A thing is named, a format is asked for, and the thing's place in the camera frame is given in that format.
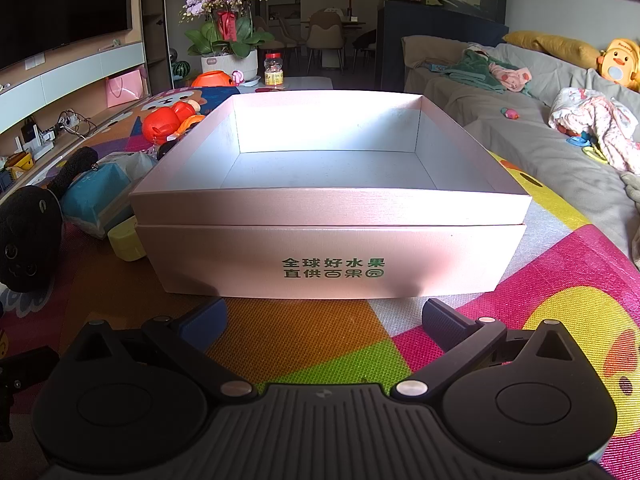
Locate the yellow duck plush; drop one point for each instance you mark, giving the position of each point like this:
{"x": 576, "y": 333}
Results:
{"x": 620, "y": 65}

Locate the white router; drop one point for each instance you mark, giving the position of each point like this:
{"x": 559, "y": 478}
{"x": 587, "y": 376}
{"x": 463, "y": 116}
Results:
{"x": 37, "y": 150}

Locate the red doll toy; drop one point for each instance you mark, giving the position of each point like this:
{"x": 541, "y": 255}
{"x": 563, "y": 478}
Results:
{"x": 162, "y": 125}

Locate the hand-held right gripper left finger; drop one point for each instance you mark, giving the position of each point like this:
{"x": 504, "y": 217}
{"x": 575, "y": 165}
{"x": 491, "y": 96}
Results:
{"x": 202, "y": 327}

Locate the black plush toy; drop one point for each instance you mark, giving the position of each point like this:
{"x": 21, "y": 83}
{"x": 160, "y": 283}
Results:
{"x": 25, "y": 230}

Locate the yellow plastic container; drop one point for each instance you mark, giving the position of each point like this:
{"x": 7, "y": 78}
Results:
{"x": 127, "y": 240}

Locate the blue tissue pack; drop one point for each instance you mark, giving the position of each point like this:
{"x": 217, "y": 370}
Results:
{"x": 100, "y": 195}

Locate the pink paper bag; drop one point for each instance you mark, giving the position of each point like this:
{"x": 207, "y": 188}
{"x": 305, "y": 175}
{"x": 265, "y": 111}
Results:
{"x": 125, "y": 89}

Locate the white patterned baby clothes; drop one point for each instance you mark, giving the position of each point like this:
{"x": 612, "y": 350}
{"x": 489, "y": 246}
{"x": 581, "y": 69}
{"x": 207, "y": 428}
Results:
{"x": 595, "y": 115}

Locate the white low table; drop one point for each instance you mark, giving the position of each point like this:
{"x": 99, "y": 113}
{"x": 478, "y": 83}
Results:
{"x": 305, "y": 83}

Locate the pink cardboard box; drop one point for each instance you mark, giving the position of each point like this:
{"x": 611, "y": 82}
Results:
{"x": 325, "y": 240}

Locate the television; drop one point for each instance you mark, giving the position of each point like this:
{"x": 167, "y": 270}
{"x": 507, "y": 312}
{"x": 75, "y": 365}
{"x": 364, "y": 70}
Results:
{"x": 60, "y": 5}

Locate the grey sofa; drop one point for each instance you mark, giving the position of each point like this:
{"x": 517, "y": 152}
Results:
{"x": 525, "y": 130}

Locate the television cabinet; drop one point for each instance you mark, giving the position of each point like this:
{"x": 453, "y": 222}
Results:
{"x": 65, "y": 77}

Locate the watermelon ball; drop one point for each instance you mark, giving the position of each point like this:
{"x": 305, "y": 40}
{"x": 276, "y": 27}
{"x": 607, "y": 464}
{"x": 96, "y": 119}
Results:
{"x": 181, "y": 69}

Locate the orange plastic toy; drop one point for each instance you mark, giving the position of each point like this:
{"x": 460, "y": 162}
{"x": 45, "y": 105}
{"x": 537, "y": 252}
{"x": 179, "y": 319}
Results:
{"x": 212, "y": 80}

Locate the dining table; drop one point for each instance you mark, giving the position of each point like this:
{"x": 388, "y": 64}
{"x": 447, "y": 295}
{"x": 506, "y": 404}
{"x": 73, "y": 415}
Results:
{"x": 350, "y": 22}

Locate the yellow small box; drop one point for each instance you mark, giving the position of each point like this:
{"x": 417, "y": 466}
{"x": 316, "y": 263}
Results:
{"x": 20, "y": 164}

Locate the beige dining chair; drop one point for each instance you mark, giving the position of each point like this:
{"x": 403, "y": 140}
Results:
{"x": 325, "y": 37}

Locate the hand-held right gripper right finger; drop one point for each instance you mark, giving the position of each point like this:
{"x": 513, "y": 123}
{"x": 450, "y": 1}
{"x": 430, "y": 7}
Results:
{"x": 445, "y": 325}

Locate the small pink toy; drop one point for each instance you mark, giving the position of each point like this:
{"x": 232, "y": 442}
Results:
{"x": 510, "y": 113}

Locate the beige blanket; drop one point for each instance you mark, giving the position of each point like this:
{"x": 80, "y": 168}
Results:
{"x": 430, "y": 50}

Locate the purple orchid in white pot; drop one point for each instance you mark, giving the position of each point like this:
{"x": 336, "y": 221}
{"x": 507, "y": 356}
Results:
{"x": 230, "y": 62}

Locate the blue teether toy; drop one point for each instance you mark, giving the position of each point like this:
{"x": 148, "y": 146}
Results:
{"x": 577, "y": 138}

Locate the grey cloth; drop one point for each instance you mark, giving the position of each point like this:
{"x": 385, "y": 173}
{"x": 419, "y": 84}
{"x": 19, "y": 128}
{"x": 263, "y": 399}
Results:
{"x": 631, "y": 220}

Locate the red-lidded clear jar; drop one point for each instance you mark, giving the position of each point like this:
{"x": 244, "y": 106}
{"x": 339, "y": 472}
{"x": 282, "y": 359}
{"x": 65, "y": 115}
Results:
{"x": 273, "y": 72}

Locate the yellow pillow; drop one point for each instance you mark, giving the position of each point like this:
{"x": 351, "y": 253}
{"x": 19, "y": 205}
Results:
{"x": 550, "y": 47}

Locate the green garment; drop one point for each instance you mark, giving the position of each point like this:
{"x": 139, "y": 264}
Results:
{"x": 472, "y": 72}

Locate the colourful play mat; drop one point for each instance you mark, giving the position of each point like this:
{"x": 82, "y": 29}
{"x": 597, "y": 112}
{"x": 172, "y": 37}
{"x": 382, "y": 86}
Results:
{"x": 300, "y": 330}

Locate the pink garment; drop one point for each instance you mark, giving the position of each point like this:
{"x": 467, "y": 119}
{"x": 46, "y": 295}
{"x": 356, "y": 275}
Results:
{"x": 512, "y": 77}

